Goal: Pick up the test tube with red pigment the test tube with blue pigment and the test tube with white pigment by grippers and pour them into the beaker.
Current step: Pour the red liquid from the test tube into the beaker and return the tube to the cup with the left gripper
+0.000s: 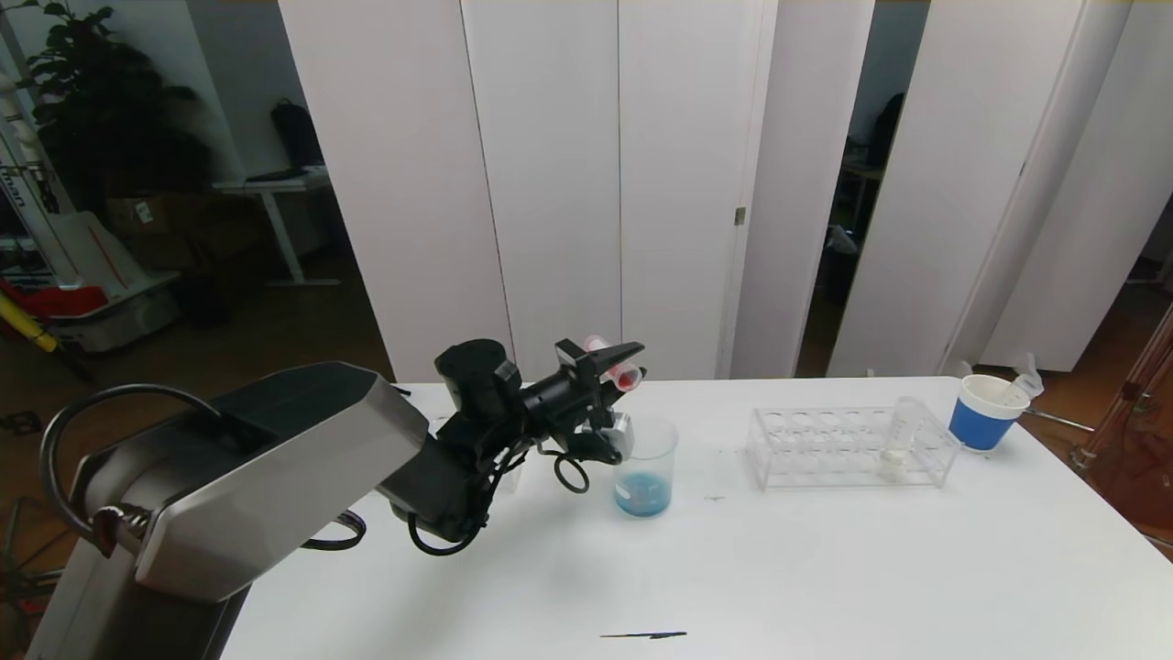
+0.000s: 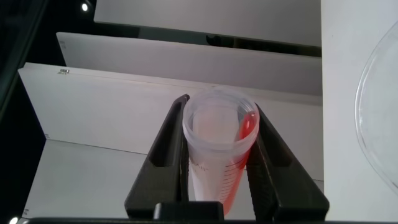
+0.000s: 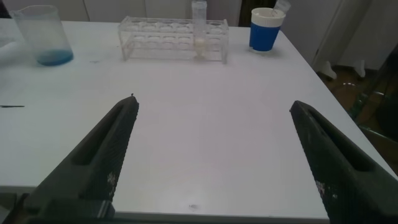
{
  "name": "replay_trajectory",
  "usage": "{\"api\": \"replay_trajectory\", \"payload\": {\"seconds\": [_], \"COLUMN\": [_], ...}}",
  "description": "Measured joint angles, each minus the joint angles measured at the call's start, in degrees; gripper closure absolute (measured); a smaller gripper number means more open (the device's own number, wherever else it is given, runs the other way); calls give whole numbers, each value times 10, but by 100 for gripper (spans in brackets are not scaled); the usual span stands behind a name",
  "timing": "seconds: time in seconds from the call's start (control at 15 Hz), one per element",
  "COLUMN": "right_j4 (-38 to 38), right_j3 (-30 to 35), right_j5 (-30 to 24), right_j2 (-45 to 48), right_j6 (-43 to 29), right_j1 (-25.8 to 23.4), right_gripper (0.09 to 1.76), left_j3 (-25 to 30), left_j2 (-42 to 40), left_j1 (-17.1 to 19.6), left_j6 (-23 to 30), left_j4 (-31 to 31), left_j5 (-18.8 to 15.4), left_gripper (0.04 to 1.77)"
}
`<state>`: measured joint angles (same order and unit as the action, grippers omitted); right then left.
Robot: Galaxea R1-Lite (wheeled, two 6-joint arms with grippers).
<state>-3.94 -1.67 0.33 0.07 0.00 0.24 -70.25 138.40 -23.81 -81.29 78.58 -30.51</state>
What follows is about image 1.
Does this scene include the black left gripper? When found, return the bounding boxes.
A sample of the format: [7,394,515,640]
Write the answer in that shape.
[520,338,648,435]

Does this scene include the test tube with red pigment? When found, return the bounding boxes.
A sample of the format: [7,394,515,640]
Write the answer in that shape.
[994,354,1043,409]
[584,335,642,393]

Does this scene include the clear glass beaker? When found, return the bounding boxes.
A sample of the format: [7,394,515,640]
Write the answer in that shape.
[612,414,681,519]

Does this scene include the test tube with pale yellow pigment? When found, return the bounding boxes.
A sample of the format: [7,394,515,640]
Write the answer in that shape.
[878,397,923,480]

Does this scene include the white folding screen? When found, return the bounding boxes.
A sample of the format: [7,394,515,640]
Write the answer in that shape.
[280,0,876,383]
[827,0,1173,379]

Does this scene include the blue and white paper cup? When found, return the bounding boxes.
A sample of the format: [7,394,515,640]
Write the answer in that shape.
[948,374,1030,452]

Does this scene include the white standing desk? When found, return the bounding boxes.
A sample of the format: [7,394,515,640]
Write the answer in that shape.
[214,168,342,289]

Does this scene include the black backpack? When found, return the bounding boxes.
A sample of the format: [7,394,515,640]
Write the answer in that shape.
[271,99,324,170]

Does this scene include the cardboard box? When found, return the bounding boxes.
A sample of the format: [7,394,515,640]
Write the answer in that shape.
[105,192,198,239]

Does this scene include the white platform with board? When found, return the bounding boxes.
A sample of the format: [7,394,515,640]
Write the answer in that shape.
[46,211,181,352]

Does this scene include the red box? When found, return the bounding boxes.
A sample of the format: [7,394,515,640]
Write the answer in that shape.
[18,284,109,317]

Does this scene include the dark green potted plant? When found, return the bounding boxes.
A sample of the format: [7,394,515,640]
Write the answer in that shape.
[18,0,207,216]

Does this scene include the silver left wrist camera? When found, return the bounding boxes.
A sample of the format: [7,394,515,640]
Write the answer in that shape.
[600,412,635,462]

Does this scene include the black left wrist camera cable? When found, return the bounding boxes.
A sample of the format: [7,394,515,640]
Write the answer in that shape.
[550,440,592,496]

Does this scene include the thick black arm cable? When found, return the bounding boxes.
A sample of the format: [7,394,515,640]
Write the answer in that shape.
[41,383,367,553]

